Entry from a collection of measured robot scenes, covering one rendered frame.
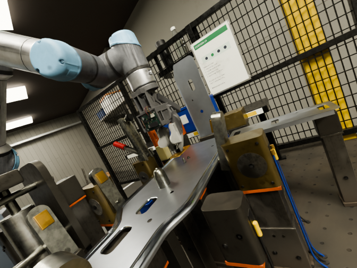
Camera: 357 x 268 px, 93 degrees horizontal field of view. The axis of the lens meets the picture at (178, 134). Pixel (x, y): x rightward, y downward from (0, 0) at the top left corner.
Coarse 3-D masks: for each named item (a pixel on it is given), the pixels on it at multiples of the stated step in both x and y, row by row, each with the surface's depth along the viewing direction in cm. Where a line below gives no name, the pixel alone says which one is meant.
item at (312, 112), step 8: (320, 104) 49; (328, 104) 46; (336, 104) 44; (296, 112) 52; (304, 112) 49; (312, 112) 46; (320, 112) 44; (328, 112) 42; (272, 120) 55; (280, 120) 52; (288, 120) 48; (296, 120) 46; (304, 120) 45; (248, 128) 59; (256, 128) 55; (264, 128) 51; (272, 128) 49; (280, 128) 48
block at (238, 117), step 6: (240, 108) 67; (228, 114) 67; (234, 114) 65; (240, 114) 64; (246, 114) 71; (228, 120) 67; (234, 120) 66; (240, 120) 65; (246, 120) 67; (228, 126) 68; (234, 126) 67; (240, 126) 66; (246, 126) 66
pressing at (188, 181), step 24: (168, 168) 56; (192, 168) 46; (144, 192) 45; (168, 192) 38; (192, 192) 34; (120, 216) 37; (144, 216) 33; (168, 216) 29; (144, 240) 26; (96, 264) 26; (120, 264) 23; (144, 264) 22
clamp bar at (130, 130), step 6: (126, 114) 58; (120, 120) 58; (126, 120) 59; (120, 126) 59; (126, 126) 59; (132, 126) 61; (126, 132) 59; (132, 132) 61; (132, 138) 58; (138, 138) 61; (132, 144) 59; (138, 144) 59; (144, 144) 61; (138, 150) 59; (144, 150) 62
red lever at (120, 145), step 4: (116, 144) 65; (120, 144) 64; (124, 144) 65; (120, 148) 64; (124, 148) 63; (128, 148) 63; (132, 148) 63; (132, 152) 62; (136, 152) 61; (144, 152) 61
